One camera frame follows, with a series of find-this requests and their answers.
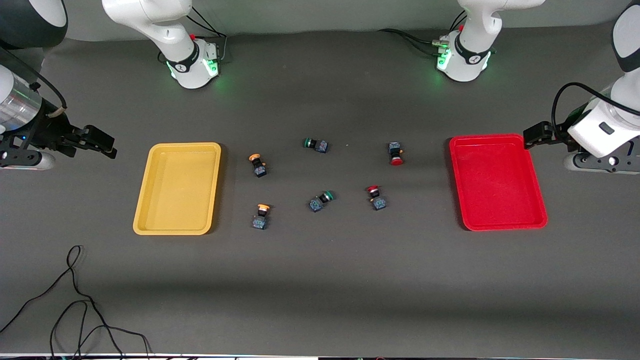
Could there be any yellow push button switch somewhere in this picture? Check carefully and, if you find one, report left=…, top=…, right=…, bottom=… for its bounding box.
left=248, top=153, right=269, bottom=179
left=251, top=202, right=272, bottom=231

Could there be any red push button switch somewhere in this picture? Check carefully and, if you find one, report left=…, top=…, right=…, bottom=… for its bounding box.
left=365, top=184, right=388, bottom=212
left=387, top=141, right=406, bottom=167

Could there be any red plastic tray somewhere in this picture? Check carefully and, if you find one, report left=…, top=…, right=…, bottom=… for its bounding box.
left=448, top=133, right=549, bottom=232

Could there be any yellow plastic tray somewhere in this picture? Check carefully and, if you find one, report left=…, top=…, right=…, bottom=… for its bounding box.
left=132, top=142, right=222, bottom=236

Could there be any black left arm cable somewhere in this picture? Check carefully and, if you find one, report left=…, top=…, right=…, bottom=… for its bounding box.
left=550, top=82, right=640, bottom=142

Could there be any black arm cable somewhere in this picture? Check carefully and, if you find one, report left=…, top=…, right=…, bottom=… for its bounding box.
left=550, top=82, right=640, bottom=142
left=0, top=46, right=69, bottom=119

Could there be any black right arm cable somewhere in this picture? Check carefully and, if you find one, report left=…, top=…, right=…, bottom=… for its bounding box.
left=0, top=46, right=69, bottom=119

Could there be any thin black loose cable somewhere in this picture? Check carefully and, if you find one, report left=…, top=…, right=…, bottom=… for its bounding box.
left=48, top=299, right=126, bottom=360
left=0, top=244, right=152, bottom=360

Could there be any black left base cable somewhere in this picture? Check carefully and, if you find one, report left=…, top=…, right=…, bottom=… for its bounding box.
left=377, top=28, right=443, bottom=53
left=448, top=9, right=469, bottom=34

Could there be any black base cable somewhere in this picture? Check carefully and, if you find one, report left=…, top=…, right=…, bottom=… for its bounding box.
left=186, top=6, right=229, bottom=65
left=448, top=9, right=469, bottom=34
left=377, top=28, right=443, bottom=53

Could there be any black right base cable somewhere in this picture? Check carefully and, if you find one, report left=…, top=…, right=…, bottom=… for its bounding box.
left=186, top=6, right=229, bottom=65

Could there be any green push button switch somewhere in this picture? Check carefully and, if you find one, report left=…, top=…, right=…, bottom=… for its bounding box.
left=308, top=190, right=336, bottom=214
left=302, top=137, right=330, bottom=155

